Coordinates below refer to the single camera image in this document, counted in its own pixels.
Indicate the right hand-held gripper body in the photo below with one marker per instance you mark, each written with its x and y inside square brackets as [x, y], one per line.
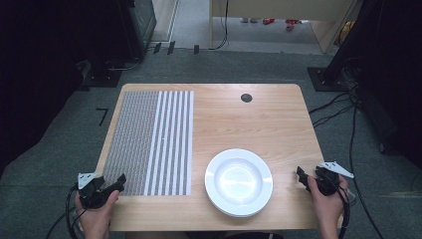
[328, 184]

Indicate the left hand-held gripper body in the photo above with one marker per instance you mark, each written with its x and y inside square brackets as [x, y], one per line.
[91, 195]

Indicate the person's right hand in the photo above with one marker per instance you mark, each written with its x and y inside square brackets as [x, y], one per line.
[328, 207]

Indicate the person's left hand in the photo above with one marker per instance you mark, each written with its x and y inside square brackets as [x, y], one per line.
[96, 219]

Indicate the grey white striped placemat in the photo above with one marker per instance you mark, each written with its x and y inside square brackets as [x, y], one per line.
[142, 142]

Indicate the white plate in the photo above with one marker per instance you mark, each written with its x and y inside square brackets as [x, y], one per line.
[239, 182]

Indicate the person's lap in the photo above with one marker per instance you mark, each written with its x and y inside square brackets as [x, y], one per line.
[205, 235]

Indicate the black stand with flat base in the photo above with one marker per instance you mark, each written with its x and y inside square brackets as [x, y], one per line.
[103, 76]

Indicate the yellow object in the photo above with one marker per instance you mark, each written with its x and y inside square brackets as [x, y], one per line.
[347, 31]

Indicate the red object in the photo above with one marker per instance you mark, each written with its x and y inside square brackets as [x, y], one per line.
[268, 21]
[291, 24]

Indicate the dark glass cabinet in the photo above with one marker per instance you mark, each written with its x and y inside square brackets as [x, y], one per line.
[142, 23]

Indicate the pair of white shoes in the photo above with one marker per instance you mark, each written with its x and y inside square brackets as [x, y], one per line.
[249, 20]

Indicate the light wooden desk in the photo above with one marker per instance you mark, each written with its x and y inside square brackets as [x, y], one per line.
[285, 8]

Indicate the black stand base plate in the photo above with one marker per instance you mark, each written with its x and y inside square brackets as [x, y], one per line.
[323, 79]

